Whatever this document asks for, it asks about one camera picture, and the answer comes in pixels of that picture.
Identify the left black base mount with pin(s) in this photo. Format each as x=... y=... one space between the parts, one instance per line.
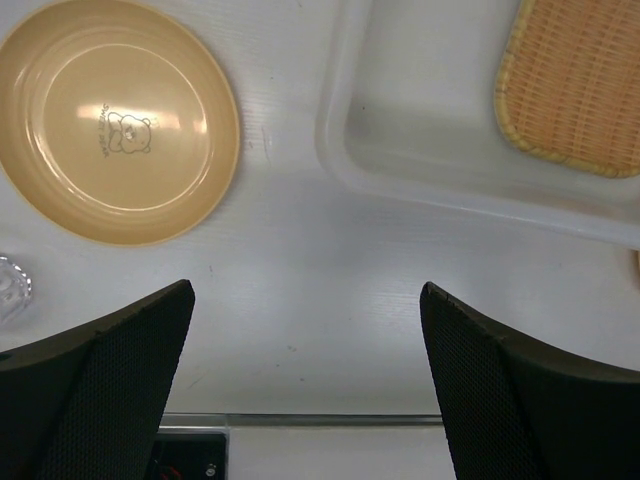
x=188 y=456

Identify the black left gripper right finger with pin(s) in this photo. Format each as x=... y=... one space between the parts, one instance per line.
x=514 y=407

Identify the yellow bear plate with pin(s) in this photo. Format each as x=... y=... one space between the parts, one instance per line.
x=117 y=123

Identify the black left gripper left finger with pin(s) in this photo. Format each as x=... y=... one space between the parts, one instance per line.
x=87 y=403

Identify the translucent white plastic bin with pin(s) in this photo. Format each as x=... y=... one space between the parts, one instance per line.
x=406 y=112

